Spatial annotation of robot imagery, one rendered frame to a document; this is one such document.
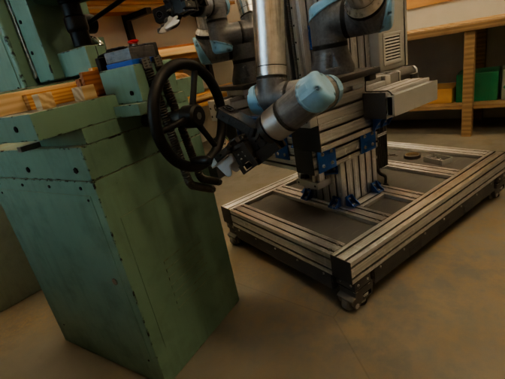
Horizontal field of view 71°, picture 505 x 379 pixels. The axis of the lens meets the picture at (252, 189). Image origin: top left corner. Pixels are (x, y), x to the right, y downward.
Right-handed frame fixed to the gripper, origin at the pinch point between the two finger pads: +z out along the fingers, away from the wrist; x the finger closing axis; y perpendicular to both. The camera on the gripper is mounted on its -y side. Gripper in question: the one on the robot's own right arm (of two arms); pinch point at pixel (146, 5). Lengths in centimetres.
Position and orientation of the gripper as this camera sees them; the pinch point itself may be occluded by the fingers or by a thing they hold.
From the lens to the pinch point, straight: 117.1
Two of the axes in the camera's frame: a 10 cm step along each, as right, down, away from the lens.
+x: 2.6, 9.2, 2.8
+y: 8.3, -0.7, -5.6
